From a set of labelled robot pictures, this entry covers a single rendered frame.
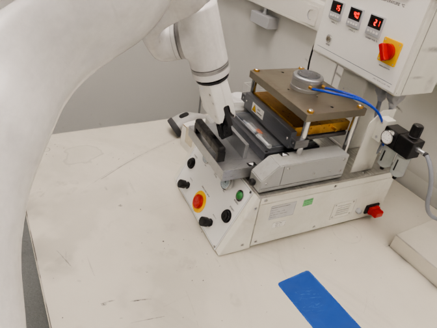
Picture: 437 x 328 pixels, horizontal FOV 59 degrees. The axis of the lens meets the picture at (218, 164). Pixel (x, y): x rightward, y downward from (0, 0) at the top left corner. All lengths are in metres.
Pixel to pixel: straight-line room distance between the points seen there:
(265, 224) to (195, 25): 0.50
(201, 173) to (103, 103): 1.41
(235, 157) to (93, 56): 0.62
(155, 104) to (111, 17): 2.18
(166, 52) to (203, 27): 0.09
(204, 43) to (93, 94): 1.62
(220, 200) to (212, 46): 0.40
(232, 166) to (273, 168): 0.10
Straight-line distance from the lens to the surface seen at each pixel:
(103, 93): 2.37
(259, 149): 0.94
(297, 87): 0.99
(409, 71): 0.99
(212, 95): 0.84
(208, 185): 1.04
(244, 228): 0.94
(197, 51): 0.80
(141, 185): 1.17
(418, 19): 0.97
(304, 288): 0.97
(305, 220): 1.05
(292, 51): 1.83
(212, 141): 0.91
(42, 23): 0.33
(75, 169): 1.25
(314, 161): 0.94
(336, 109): 0.95
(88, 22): 0.34
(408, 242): 1.15
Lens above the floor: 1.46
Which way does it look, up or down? 33 degrees down
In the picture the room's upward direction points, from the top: 9 degrees clockwise
